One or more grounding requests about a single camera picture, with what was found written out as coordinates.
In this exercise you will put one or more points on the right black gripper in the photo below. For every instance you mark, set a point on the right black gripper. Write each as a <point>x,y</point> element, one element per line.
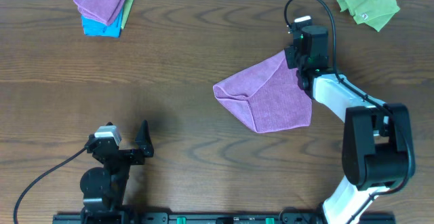
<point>291,57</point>

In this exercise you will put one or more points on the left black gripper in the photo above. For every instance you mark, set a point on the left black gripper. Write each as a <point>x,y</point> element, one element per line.
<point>125,153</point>

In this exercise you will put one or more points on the purple microfiber cloth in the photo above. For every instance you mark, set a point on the purple microfiber cloth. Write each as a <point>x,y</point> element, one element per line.
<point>266,96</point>

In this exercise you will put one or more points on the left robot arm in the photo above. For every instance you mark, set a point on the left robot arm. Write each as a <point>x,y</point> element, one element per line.
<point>104,187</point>

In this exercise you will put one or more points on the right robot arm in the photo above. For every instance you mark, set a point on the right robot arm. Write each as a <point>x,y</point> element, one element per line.
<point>377,148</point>

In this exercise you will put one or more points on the crumpled green cloth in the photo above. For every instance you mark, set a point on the crumpled green cloth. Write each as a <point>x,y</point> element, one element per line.
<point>374,13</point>

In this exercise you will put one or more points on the folded blue cloth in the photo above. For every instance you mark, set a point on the folded blue cloth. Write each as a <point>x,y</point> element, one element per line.
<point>95,28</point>

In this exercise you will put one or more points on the folded green cloth in stack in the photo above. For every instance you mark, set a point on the folded green cloth in stack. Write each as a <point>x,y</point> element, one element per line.
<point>126,11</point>

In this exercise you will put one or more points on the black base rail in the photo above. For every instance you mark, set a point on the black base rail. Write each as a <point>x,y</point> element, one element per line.
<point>165,218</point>

